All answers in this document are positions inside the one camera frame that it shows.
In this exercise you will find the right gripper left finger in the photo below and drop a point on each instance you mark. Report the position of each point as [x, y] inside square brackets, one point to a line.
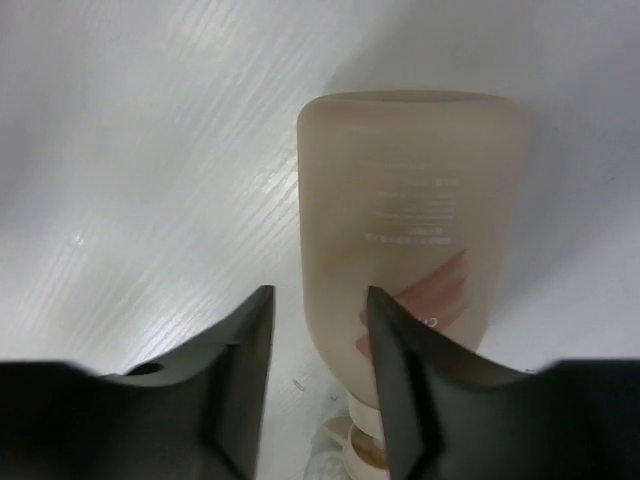
[194, 412]

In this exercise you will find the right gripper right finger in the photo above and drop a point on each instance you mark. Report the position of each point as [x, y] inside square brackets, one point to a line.
[448, 413]

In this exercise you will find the beige lotion pump bottle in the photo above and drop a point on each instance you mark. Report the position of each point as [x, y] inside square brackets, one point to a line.
[412, 192]

